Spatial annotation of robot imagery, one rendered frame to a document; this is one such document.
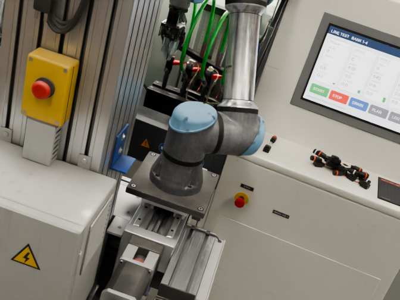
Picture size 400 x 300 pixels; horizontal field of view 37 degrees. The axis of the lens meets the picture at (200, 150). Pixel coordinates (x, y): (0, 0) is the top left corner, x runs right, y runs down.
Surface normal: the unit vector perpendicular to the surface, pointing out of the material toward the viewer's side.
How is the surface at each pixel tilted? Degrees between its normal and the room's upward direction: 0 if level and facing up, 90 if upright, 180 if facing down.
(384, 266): 90
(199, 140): 88
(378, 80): 76
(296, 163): 0
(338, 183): 0
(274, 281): 90
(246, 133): 61
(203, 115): 7
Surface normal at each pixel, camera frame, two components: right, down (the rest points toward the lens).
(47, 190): 0.25, -0.84
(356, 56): -0.22, 0.19
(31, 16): -0.21, 0.44
